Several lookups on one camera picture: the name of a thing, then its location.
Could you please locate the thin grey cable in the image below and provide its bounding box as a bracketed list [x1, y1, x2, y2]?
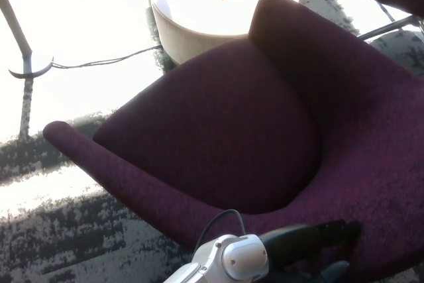
[375, 0, 398, 23]

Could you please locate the round white side table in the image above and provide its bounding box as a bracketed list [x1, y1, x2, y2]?
[149, 0, 301, 66]

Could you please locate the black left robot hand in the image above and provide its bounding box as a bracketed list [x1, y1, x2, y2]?
[258, 219, 364, 283]

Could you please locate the metal floor stand base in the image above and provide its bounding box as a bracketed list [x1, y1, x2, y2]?
[0, 0, 55, 82]

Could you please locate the purple fabric armchair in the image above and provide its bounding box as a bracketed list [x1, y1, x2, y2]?
[42, 0, 424, 283]

